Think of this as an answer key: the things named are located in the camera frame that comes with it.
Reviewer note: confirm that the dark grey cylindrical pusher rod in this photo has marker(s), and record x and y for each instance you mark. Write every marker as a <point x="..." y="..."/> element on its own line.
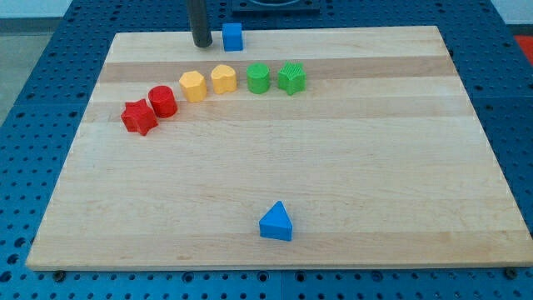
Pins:
<point x="199" y="23"/>

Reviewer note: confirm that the light wooden board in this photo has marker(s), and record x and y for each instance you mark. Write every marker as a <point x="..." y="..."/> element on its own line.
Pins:
<point x="381" y="162"/>

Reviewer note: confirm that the green star block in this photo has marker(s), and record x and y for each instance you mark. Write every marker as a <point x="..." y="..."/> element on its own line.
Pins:
<point x="292" y="78"/>

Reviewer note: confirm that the red star block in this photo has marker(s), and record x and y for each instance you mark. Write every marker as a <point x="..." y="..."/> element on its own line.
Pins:
<point x="139" y="117"/>

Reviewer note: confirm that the red cylinder block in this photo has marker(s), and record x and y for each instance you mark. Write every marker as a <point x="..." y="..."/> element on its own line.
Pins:
<point x="163" y="101"/>

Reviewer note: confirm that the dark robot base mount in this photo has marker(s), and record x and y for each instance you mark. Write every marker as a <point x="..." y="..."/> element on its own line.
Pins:
<point x="275" y="6"/>

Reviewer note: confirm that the blue cube block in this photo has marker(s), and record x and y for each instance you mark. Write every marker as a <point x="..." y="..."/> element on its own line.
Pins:
<point x="232" y="37"/>

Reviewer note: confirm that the green cylinder block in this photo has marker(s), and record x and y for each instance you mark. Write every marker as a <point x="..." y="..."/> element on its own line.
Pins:
<point x="258" y="78"/>

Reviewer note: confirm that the yellow heart block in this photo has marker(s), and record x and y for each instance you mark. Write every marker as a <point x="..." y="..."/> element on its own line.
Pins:
<point x="224" y="79"/>

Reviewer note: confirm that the yellow hexagon block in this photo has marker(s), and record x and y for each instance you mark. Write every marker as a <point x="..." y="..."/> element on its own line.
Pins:
<point x="193" y="86"/>

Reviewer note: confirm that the blue triangle block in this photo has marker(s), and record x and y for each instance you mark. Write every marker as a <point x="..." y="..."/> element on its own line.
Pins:
<point x="276" y="223"/>

